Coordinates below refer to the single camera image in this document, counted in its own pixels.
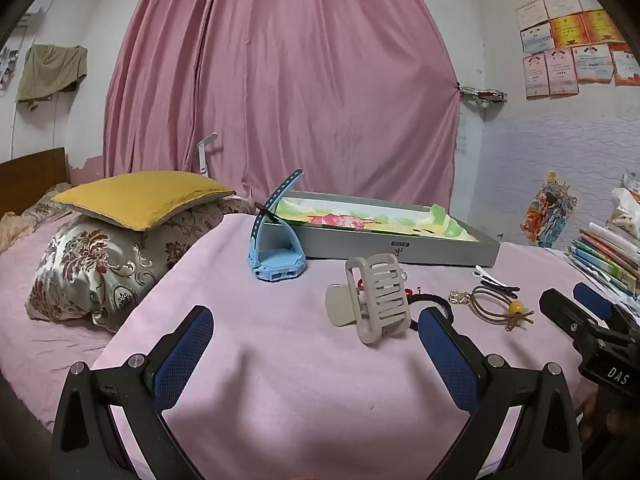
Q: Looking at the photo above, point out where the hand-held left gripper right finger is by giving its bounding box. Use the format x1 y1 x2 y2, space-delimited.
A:
417 306 583 480

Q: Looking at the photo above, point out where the black hair tie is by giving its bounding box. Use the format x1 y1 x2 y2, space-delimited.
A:
400 292 455 333

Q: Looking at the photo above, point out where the group of wall certificates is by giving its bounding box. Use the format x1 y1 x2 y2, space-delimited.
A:
516 0 640 100

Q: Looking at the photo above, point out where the beige hair claw clip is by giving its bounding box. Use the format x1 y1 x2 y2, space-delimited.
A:
325 255 412 346

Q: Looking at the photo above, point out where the white plastic bag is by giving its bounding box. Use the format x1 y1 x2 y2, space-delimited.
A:
607 172 640 241

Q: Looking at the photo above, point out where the stack of books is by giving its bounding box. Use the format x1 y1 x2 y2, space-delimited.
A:
565 222 640 306

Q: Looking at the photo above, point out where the floral quilt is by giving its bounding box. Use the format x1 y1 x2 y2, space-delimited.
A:
0 185 76 253

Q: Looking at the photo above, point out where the blue smart watch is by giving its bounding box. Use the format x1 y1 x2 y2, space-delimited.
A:
245 169 307 283

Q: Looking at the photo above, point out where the yellow pillow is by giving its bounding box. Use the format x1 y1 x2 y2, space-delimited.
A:
50 171 236 232

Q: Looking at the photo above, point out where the white black hair clip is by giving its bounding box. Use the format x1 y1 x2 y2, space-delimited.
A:
472 265 521 297

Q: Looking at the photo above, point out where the white angled bracket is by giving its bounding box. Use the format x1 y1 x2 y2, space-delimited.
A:
196 132 219 177

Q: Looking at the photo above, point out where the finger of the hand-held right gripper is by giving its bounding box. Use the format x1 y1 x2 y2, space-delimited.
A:
573 281 640 333
539 287 608 356

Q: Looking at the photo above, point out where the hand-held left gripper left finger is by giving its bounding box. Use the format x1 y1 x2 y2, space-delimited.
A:
51 305 216 480

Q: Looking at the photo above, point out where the person's right hand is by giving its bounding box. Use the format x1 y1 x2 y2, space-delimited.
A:
580 392 640 443

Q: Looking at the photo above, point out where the floral satin pillow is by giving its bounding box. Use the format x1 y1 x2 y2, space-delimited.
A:
25 195 256 333

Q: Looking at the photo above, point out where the grey shallow box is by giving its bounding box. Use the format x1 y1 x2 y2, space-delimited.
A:
260 191 501 267

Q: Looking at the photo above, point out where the pink bed sheet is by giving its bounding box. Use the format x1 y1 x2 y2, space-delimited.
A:
0 215 166 431

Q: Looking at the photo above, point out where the wooden headboard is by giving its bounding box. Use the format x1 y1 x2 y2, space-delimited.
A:
0 147 70 221

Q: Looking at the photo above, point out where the green hanging cloth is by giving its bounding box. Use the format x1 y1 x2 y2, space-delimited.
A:
17 44 88 111

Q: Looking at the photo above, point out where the wire wall shelf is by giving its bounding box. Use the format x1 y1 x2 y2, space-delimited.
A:
457 82 507 106

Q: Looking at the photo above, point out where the pink curtain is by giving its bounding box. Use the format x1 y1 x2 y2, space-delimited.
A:
102 0 461 208

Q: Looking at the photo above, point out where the brown hair tie yellow bead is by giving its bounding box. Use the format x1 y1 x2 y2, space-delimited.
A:
470 285 535 332

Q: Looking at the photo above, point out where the pink fleece blanket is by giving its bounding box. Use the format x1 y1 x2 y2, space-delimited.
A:
92 212 601 480

